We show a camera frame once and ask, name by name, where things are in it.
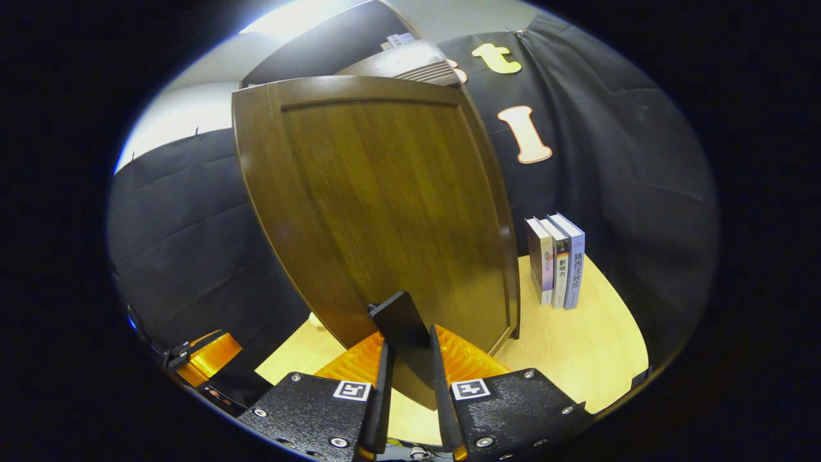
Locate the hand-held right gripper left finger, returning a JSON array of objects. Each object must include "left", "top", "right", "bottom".
[{"left": 236, "top": 332, "right": 394, "bottom": 462}]

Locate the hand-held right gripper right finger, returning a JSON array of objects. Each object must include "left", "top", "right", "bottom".
[{"left": 428, "top": 324, "right": 594, "bottom": 462}]

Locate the black door handle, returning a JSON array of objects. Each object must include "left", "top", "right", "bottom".
[{"left": 368, "top": 290, "right": 434, "bottom": 386}]

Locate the wooden cabinet door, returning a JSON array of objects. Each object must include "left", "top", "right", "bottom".
[{"left": 232, "top": 75, "right": 521, "bottom": 411}]

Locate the wooden double-door shoe cabinet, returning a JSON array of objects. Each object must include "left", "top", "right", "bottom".
[{"left": 241, "top": 0, "right": 464, "bottom": 89}]

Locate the dark cover standing book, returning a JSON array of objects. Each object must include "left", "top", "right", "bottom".
[{"left": 525, "top": 217, "right": 554, "bottom": 306}]

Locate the white cover standing book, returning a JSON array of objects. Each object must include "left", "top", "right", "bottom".
[{"left": 539, "top": 216, "right": 571, "bottom": 310}]

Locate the blue cover standing book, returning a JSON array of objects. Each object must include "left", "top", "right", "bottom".
[{"left": 548, "top": 212, "right": 586, "bottom": 311}]

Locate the black backdrop cloth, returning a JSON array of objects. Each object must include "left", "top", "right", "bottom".
[{"left": 106, "top": 10, "right": 719, "bottom": 386}]

